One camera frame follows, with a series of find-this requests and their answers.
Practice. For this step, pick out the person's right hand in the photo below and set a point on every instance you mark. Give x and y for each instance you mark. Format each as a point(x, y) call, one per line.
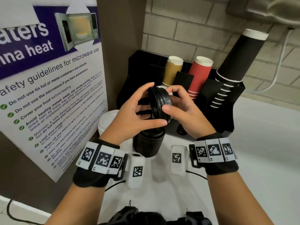
point(192, 117)

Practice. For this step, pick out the person's left hand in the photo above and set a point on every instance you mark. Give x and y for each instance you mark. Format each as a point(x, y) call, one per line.
point(124, 124)

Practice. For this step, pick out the black cup holder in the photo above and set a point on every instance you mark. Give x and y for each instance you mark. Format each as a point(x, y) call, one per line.
point(140, 74)

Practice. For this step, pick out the person's left forearm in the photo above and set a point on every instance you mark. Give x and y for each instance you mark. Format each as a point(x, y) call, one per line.
point(75, 206)

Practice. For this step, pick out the person's right forearm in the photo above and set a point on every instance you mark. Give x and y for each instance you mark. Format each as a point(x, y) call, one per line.
point(234, 199)

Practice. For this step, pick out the stack of red paper cups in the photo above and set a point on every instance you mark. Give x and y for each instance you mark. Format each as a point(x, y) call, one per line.
point(199, 77)

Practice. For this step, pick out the stack of gold paper cups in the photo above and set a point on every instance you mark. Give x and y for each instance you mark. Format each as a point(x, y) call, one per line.
point(172, 70)

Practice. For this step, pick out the black right wrist marker band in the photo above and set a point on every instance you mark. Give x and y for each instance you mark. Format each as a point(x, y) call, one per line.
point(222, 168)

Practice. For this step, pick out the black wrist marker band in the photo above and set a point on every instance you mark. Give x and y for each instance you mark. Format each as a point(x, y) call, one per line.
point(222, 168)
point(84, 179)

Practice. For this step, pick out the black left wrist marker band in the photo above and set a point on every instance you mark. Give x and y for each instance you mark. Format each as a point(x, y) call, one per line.
point(84, 179)

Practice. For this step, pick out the stack of black paper cups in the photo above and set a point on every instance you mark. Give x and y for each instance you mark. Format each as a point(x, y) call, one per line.
point(239, 60)

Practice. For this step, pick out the microwave safety poster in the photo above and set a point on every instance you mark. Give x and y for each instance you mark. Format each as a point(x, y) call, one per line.
point(46, 91)

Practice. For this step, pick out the black chest harness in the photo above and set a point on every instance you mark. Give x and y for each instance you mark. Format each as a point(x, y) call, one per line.
point(131, 219)

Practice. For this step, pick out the grey wall-mounted appliance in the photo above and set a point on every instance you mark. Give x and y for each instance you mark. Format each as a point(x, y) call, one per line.
point(262, 9)

